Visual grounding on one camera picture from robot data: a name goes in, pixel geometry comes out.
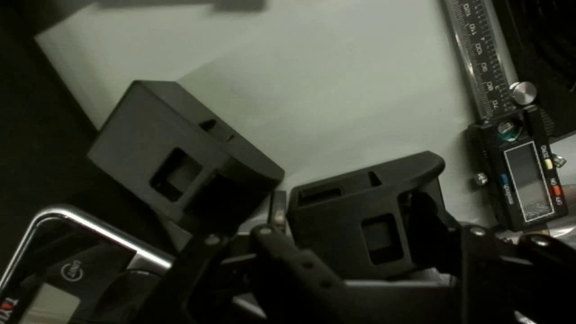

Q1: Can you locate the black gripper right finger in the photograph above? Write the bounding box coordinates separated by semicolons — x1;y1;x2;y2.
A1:
412;177;576;324

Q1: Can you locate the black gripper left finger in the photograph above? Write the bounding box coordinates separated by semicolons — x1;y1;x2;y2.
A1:
133;186;374;324

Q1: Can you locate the black slanted plastic housing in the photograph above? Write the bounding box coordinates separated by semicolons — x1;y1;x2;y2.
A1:
286;149;448;282

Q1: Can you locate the light grey drawer liner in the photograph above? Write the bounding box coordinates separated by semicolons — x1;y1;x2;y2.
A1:
34;0;500;240

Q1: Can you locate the digital caliper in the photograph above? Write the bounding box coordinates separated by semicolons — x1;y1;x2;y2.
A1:
439;0;572;231

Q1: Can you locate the black boxy plastic housing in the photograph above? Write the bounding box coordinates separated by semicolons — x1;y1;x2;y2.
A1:
86;78;286;240

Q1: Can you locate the black tablet with silver rim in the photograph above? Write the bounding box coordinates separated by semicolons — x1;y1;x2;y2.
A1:
0;204;176;324

